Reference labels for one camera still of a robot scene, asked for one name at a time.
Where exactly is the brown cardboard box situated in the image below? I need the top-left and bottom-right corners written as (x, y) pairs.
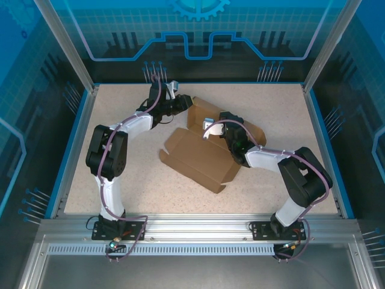
top-left (158, 96), bottom-right (268, 194)

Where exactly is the blue table edge trim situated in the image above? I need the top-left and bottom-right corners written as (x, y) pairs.
top-left (309, 89), bottom-right (356, 220)
top-left (44, 89), bottom-right (91, 219)

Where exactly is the grey metal shelf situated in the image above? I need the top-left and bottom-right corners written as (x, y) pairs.
top-left (17, 234), bottom-right (380, 289)

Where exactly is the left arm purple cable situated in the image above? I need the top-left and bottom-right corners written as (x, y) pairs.
top-left (97, 74), bottom-right (163, 263)

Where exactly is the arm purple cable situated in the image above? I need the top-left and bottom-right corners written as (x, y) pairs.
top-left (97, 74), bottom-right (163, 263)
top-left (203, 119), bottom-right (330, 263)

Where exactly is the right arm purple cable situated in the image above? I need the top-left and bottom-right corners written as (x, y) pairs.
top-left (203, 119), bottom-right (330, 263)

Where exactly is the aluminium side rail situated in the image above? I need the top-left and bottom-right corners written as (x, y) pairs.
top-left (49, 85), bottom-right (100, 220)

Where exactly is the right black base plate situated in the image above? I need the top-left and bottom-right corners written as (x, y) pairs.
top-left (249, 221), bottom-right (307, 241)

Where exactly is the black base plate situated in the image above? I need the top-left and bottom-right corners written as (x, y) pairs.
top-left (91, 220), bottom-right (147, 241)
top-left (249, 221), bottom-right (307, 241)

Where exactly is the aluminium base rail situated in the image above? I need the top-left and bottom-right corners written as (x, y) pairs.
top-left (38, 213), bottom-right (361, 242)

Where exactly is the slotted grey cable duct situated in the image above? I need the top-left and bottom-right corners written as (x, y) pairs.
top-left (46, 243), bottom-right (282, 256)

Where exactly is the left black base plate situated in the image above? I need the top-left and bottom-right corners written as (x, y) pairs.
top-left (91, 220), bottom-right (147, 241)

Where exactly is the left aluminium frame post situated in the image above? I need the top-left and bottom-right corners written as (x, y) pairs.
top-left (33, 0), bottom-right (100, 94)

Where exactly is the aluminium frame post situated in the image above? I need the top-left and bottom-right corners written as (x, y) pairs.
top-left (33, 0), bottom-right (100, 94)
top-left (302, 0), bottom-right (362, 94)

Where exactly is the right aluminium frame post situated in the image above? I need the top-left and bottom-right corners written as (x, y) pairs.
top-left (302, 0), bottom-right (362, 94)

